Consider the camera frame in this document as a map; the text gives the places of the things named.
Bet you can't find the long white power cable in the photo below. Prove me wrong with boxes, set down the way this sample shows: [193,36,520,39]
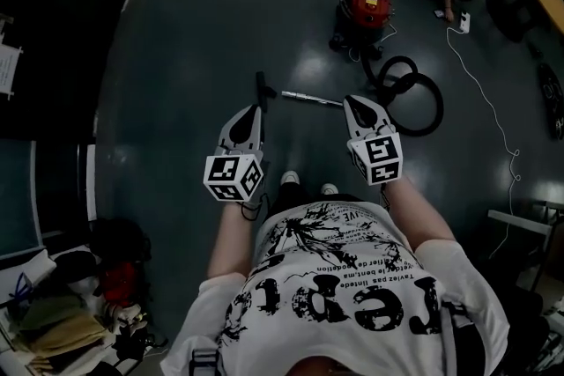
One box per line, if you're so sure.
[445,26,523,244]

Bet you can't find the person's right forearm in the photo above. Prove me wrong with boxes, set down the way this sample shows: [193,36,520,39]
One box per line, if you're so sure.
[382,175,457,254]

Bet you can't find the red vacuum cleaner body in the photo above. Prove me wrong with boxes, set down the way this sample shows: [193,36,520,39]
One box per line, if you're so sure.
[328,0,394,55]

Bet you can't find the black trousers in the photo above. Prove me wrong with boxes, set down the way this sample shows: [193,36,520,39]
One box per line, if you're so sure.
[267,182,367,217]

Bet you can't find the yellow folded cloth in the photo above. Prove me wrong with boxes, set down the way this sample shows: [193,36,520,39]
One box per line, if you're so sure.
[25,312,108,372]

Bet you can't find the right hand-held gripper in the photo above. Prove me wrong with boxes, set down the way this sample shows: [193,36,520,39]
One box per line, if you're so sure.
[343,94,404,187]

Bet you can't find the red cloth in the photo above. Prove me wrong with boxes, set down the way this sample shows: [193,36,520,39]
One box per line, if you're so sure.
[99,261,139,308]

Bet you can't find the black vacuum hose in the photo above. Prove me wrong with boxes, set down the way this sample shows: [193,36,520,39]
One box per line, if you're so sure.
[360,49,445,138]

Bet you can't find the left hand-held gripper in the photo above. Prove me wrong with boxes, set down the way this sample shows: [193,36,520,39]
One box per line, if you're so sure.
[203,103,266,204]

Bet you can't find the grey shoulder strap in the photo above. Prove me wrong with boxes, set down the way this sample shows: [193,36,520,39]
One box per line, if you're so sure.
[189,348,221,376]
[440,297,486,376]

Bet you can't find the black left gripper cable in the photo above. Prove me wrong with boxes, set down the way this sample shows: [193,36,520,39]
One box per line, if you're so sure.
[235,188,271,222]

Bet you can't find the person's left forearm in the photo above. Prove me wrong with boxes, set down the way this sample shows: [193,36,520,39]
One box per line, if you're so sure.
[206,201,266,279]

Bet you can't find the white framed glass panel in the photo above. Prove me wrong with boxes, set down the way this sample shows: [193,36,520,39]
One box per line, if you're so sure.
[0,138,98,262]

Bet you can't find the vacuum wand with floor nozzle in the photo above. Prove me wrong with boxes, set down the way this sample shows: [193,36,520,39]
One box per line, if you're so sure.
[281,90,345,108]

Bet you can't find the white printed t-shirt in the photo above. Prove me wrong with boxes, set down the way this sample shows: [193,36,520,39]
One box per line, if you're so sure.
[160,200,512,376]

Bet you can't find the cluttered white equipment desk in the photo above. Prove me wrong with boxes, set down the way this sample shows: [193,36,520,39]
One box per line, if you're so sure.
[531,299,564,376]

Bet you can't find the white table frame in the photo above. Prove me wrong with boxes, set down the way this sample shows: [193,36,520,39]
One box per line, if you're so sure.
[486,208,564,292]

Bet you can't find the green folded cloth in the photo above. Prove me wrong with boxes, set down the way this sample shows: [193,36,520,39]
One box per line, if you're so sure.
[19,294,85,332]

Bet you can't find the black swivel chair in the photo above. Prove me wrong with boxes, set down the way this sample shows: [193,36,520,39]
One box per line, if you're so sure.
[485,0,538,44]

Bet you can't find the small white notched board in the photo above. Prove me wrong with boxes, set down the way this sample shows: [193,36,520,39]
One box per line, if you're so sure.
[0,42,24,101]

